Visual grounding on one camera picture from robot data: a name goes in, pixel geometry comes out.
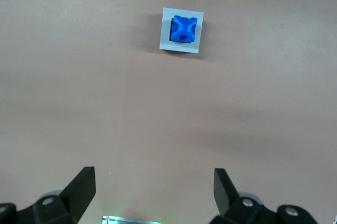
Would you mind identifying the blue plastic part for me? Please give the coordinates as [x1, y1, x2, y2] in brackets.
[169, 15, 199, 44]

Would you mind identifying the gray square base block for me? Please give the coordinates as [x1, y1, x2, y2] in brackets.
[158, 7, 205, 54]

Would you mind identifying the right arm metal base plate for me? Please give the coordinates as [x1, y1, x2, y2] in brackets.
[102, 215, 162, 224]

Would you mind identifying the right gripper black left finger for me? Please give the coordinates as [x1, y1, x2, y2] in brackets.
[0, 166, 96, 224]

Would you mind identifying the brown table cover sheet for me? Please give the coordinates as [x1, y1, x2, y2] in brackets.
[0, 0, 337, 224]

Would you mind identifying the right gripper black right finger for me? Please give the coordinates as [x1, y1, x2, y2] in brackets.
[209, 168, 320, 224]

